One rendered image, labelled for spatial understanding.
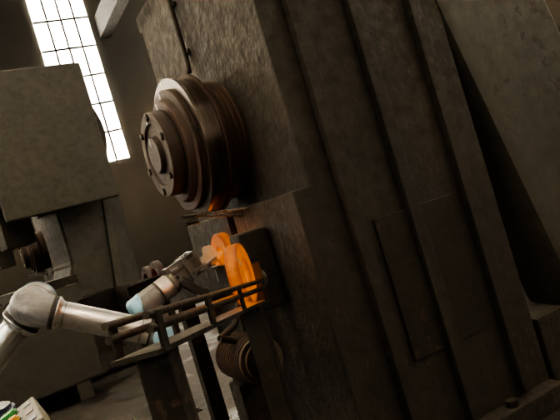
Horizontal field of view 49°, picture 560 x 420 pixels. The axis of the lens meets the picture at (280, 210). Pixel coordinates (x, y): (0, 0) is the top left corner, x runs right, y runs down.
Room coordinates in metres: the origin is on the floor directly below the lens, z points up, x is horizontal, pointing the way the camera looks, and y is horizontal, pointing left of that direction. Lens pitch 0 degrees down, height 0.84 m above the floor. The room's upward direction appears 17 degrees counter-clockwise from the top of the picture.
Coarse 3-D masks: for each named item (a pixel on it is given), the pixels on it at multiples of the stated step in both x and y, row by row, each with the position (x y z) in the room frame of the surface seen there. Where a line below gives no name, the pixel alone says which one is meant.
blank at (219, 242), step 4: (220, 232) 2.06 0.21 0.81; (224, 232) 2.05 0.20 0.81; (212, 236) 2.08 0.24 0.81; (216, 236) 2.05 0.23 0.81; (220, 236) 2.03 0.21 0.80; (224, 236) 2.03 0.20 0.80; (228, 236) 2.03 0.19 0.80; (212, 240) 2.09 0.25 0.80; (216, 240) 2.06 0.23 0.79; (220, 240) 2.02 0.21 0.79; (224, 240) 2.01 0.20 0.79; (228, 240) 2.01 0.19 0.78; (212, 244) 2.10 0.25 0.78; (216, 244) 2.07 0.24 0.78; (220, 244) 2.03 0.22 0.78; (224, 244) 2.00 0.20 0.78; (228, 244) 2.00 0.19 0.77; (216, 248) 2.08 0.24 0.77; (220, 248) 2.08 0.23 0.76; (224, 248) 2.01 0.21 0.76; (220, 260) 2.09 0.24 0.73; (216, 264) 2.12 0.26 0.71; (220, 264) 2.08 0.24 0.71
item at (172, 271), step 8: (184, 256) 1.99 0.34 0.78; (192, 256) 1.99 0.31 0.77; (176, 264) 1.98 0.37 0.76; (184, 264) 1.97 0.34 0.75; (192, 264) 1.99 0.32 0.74; (200, 264) 2.00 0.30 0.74; (168, 272) 1.96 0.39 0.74; (176, 272) 1.98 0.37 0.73; (184, 272) 1.99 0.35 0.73; (192, 272) 1.98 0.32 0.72; (176, 280) 1.95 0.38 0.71; (192, 280) 1.99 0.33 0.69
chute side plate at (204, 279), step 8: (208, 272) 2.11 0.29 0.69; (224, 272) 1.98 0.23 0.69; (200, 280) 2.21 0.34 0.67; (208, 280) 2.13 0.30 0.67; (216, 280) 2.07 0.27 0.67; (224, 280) 2.00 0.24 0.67; (184, 288) 2.41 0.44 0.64; (208, 288) 2.16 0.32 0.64; (216, 288) 2.09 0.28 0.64; (176, 296) 2.54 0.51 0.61; (184, 296) 2.44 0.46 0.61; (192, 296) 2.34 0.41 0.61
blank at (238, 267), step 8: (232, 248) 1.53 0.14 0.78; (240, 248) 1.57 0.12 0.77; (224, 256) 1.52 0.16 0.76; (232, 256) 1.51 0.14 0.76; (240, 256) 1.55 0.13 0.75; (232, 264) 1.50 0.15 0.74; (240, 264) 1.52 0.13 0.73; (248, 264) 1.61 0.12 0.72; (232, 272) 1.49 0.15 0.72; (240, 272) 1.50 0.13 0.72; (248, 272) 1.60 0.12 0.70; (232, 280) 1.49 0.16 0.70; (240, 280) 1.49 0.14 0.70; (248, 280) 1.59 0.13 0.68; (248, 288) 1.53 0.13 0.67; (248, 296) 1.51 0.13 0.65; (256, 296) 1.59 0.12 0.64; (240, 304) 1.53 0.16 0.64; (248, 304) 1.55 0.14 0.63
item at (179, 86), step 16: (176, 80) 1.94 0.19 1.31; (192, 80) 1.97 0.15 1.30; (192, 96) 1.89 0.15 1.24; (192, 112) 1.87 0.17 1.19; (208, 112) 1.87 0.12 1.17; (208, 128) 1.86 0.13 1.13; (208, 144) 1.85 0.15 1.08; (224, 144) 1.88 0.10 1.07; (208, 160) 1.86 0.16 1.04; (224, 160) 1.89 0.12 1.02; (208, 176) 1.89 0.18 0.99; (224, 176) 1.91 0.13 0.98; (208, 192) 1.93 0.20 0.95; (224, 192) 1.95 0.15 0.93; (208, 208) 1.97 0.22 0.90
